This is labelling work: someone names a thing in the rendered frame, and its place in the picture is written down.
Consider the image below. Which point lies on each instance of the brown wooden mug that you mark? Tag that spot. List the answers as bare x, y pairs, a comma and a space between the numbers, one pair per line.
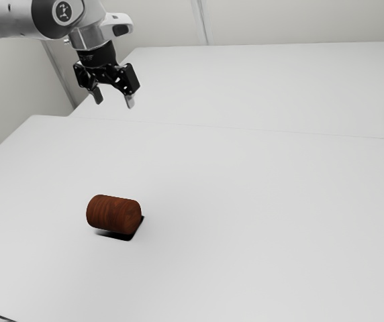
113, 214

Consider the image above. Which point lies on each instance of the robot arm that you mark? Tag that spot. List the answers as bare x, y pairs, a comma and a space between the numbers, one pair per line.
27, 20

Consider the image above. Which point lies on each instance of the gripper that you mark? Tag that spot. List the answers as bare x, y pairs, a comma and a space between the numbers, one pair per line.
96, 57

